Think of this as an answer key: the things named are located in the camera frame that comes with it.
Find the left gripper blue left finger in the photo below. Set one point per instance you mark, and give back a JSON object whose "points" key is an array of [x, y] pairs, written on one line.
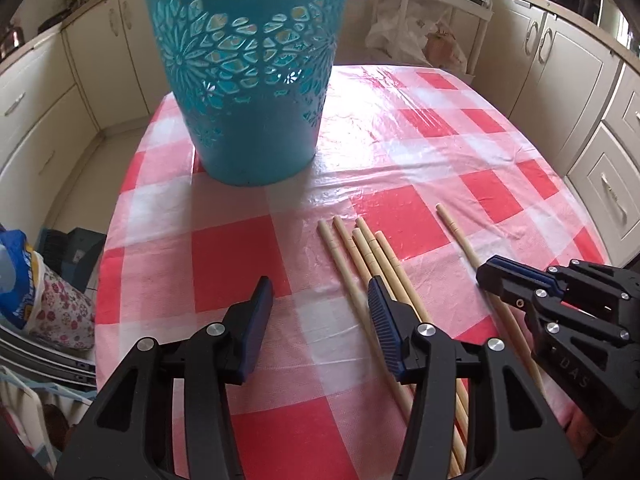
{"points": [[246, 324]]}

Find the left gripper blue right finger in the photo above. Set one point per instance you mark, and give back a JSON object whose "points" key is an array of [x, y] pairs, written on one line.
{"points": [[394, 323]]}

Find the wooden chopstick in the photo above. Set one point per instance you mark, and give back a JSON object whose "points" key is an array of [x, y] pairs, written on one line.
{"points": [[353, 251], [358, 300], [416, 301], [462, 418], [510, 328], [375, 269]]}

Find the floral container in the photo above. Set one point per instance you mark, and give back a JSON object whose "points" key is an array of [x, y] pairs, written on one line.
{"points": [[62, 315]]}

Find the red white checkered tablecloth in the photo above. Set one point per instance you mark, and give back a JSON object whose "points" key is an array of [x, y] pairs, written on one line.
{"points": [[394, 144]]}

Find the teal perforated plastic basket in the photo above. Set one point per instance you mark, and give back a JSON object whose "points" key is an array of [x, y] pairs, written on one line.
{"points": [[250, 78]]}

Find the white plastic bag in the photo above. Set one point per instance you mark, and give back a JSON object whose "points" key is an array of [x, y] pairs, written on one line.
{"points": [[403, 41]]}

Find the cream kitchen cabinets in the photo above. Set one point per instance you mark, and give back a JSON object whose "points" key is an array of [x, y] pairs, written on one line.
{"points": [[573, 95]]}

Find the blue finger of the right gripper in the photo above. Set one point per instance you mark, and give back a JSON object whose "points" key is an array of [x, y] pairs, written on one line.
{"points": [[515, 283]]}

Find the blue plastic bag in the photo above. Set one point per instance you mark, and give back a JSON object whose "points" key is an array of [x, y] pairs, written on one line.
{"points": [[20, 275]]}

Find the dark blue floor box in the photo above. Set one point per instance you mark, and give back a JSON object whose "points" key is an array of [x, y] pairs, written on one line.
{"points": [[73, 255]]}

